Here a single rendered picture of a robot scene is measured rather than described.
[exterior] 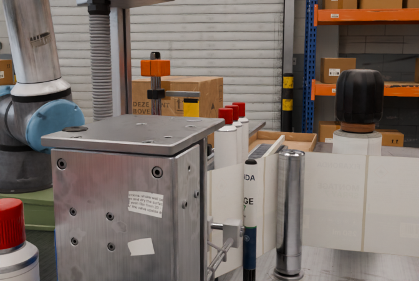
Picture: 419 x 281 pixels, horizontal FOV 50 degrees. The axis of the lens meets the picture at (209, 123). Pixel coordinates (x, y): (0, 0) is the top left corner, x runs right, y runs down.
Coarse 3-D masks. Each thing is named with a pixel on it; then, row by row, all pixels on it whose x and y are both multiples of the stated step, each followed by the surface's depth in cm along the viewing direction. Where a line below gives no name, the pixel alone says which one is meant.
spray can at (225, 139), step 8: (224, 112) 98; (232, 112) 99; (232, 120) 100; (224, 128) 98; (232, 128) 99; (216, 136) 99; (224, 136) 98; (232, 136) 99; (216, 144) 100; (224, 144) 99; (232, 144) 99; (216, 152) 100; (224, 152) 99; (232, 152) 99; (216, 160) 100; (224, 160) 99; (232, 160) 100; (216, 168) 100
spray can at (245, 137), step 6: (234, 102) 112; (240, 102) 113; (240, 108) 111; (240, 114) 111; (240, 120) 111; (246, 120) 111; (246, 126) 111; (246, 132) 112; (246, 138) 112; (246, 144) 112; (246, 150) 112; (246, 156) 113
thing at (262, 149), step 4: (264, 144) 163; (268, 144) 163; (272, 144) 163; (260, 148) 156; (264, 148) 156; (268, 148) 156; (280, 148) 156; (256, 152) 150; (260, 152) 150; (264, 152) 150; (276, 152) 150; (248, 156) 143; (252, 156) 143; (256, 156) 143; (260, 156) 143
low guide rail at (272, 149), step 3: (282, 135) 161; (279, 138) 155; (282, 138) 157; (276, 141) 150; (279, 141) 151; (282, 141) 157; (276, 144) 146; (279, 144) 151; (273, 147) 141; (276, 147) 145; (267, 150) 136; (270, 150) 136; (273, 150) 139; (267, 153) 132; (270, 153) 134; (273, 153) 140
